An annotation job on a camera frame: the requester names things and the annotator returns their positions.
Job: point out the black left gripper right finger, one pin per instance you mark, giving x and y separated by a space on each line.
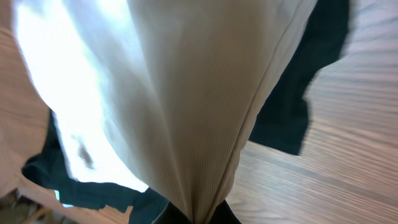
224 215

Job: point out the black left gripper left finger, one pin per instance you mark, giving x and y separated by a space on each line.
168 213

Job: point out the beige khaki shorts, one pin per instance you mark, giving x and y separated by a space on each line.
159 95

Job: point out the black garment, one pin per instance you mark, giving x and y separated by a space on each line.
280 124

